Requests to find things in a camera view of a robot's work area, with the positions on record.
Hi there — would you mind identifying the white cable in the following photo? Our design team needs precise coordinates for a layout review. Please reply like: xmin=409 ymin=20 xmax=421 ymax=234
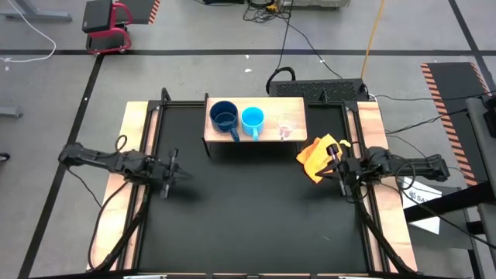
xmin=0 ymin=0 xmax=58 ymax=64

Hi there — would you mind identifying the wooden side board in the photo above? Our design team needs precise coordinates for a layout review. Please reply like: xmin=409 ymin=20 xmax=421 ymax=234
xmin=356 ymin=101 xmax=419 ymax=272
xmin=85 ymin=101 xmax=160 ymax=271

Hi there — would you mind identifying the orange cloth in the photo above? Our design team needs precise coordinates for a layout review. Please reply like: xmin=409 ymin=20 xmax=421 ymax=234
xmin=295 ymin=133 xmax=352 ymax=184

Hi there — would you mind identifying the grey table leg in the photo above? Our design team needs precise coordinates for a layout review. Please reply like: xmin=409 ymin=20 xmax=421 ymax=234
xmin=0 ymin=0 xmax=74 ymax=23

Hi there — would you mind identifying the small hazard-striped black mat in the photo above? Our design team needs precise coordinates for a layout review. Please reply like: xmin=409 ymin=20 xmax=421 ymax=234
xmin=126 ymin=0 xmax=161 ymax=25

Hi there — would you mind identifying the grey metal stand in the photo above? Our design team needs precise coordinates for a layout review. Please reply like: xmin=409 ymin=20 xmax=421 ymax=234
xmin=464 ymin=96 xmax=496 ymax=279

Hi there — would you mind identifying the yellow cable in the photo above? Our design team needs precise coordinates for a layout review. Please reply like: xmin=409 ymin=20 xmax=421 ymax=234
xmin=360 ymin=0 xmax=386 ymax=81

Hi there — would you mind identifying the black rig frame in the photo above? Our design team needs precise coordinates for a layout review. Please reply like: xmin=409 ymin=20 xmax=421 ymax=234
xmin=87 ymin=87 xmax=418 ymax=279

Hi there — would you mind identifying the grey metal foot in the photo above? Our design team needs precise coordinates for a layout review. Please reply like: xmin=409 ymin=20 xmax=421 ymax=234
xmin=0 ymin=106 xmax=23 ymax=119

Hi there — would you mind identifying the dark blue mug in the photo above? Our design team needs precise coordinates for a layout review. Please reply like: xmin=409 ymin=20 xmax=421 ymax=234
xmin=208 ymin=100 xmax=241 ymax=143

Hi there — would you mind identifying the tangled black cable bunch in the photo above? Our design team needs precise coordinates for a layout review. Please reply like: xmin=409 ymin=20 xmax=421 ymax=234
xmin=243 ymin=0 xmax=292 ymax=23

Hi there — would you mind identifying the wooden shelf with black legs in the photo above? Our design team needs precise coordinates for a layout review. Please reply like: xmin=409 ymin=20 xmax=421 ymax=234
xmin=203 ymin=96 xmax=308 ymax=158

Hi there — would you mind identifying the grey equipment box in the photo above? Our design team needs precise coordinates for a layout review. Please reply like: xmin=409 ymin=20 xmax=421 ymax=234
xmin=282 ymin=0 xmax=351 ymax=9

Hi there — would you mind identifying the white printed sheet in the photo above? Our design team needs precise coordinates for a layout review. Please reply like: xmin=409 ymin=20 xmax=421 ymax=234
xmin=401 ymin=176 xmax=443 ymax=236

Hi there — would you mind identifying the black metal beam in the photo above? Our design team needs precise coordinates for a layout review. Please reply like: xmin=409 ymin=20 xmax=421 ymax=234
xmin=402 ymin=181 xmax=496 ymax=225

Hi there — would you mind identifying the thick black looped cable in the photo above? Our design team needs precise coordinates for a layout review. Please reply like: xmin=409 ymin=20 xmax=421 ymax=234
xmin=265 ymin=0 xmax=299 ymax=94

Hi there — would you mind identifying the red and black step cart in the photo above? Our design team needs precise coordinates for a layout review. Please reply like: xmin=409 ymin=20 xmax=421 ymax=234
xmin=81 ymin=0 xmax=135 ymax=55

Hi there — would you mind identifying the black computer case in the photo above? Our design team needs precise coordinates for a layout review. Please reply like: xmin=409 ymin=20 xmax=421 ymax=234
xmin=267 ymin=78 xmax=370 ymax=103

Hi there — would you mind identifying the light blue mug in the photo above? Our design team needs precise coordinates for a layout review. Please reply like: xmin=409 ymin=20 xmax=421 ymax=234
xmin=240 ymin=106 xmax=266 ymax=142

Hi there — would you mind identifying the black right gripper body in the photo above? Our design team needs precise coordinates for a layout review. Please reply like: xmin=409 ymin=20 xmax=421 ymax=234
xmin=327 ymin=143 xmax=373 ymax=198

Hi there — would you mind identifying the thin black floor cable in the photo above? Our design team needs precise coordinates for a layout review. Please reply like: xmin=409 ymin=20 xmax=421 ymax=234
xmin=284 ymin=17 xmax=345 ymax=81

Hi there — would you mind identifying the large hazard-striped black mat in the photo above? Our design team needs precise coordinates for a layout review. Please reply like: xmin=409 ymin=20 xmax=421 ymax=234
xmin=421 ymin=61 xmax=493 ymax=188

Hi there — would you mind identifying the black table cable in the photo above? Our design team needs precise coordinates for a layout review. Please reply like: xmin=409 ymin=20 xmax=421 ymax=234
xmin=88 ymin=180 xmax=131 ymax=269

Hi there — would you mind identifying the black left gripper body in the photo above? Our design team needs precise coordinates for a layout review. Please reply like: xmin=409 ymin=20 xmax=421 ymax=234
xmin=149 ymin=148 xmax=179 ymax=200

